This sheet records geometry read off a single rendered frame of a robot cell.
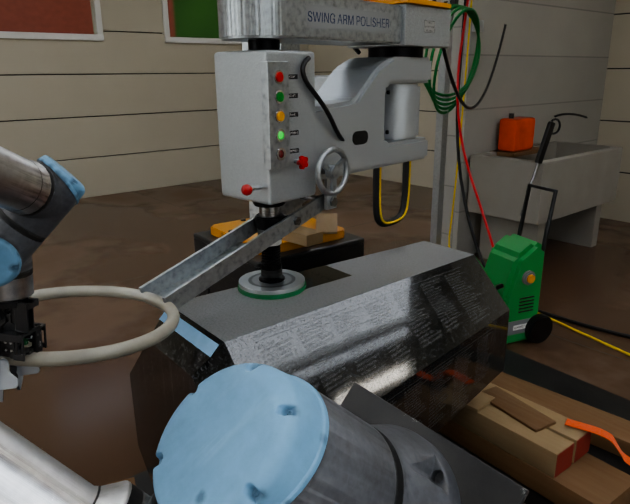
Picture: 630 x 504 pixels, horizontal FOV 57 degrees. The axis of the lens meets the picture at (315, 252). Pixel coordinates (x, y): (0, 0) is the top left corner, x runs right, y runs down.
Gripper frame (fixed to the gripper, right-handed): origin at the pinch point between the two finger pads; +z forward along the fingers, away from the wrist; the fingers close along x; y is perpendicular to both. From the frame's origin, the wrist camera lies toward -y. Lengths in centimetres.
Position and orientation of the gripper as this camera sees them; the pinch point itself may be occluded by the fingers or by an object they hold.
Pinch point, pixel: (6, 389)
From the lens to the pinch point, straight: 135.6
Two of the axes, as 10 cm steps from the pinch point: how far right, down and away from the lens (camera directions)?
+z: -0.6, 9.7, 2.5
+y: 9.8, 1.0, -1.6
